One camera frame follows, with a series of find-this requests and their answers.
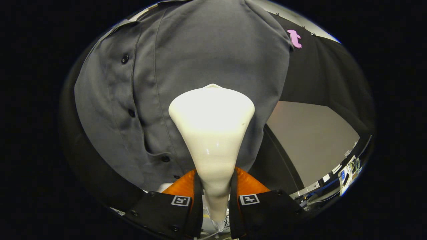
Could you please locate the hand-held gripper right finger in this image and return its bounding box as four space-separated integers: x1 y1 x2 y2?
229 167 309 240

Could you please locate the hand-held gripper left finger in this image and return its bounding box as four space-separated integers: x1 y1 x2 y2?
123 169 204 240

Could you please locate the grey cabinet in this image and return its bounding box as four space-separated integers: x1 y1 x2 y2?
265 101 360 197

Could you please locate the white garment steamer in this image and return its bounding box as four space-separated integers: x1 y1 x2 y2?
168 83 256 230

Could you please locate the white desk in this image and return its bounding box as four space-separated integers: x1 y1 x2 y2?
339 155 362 197

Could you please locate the grey button shirt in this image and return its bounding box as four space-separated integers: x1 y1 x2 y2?
74 0 294 192

